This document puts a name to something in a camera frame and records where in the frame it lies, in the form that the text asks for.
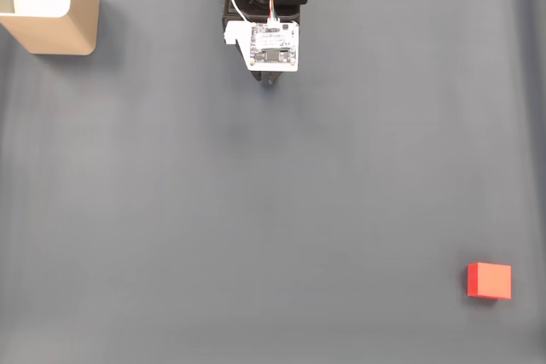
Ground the red cube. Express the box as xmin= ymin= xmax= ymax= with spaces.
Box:
xmin=466 ymin=262 xmax=513 ymax=301

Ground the beige box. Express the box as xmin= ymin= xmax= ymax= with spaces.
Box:
xmin=0 ymin=0 xmax=102 ymax=56

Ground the dark table mat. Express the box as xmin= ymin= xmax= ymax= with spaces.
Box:
xmin=0 ymin=0 xmax=546 ymax=364

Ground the white camera circuit board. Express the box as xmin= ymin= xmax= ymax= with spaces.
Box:
xmin=223 ymin=19 xmax=300 ymax=72

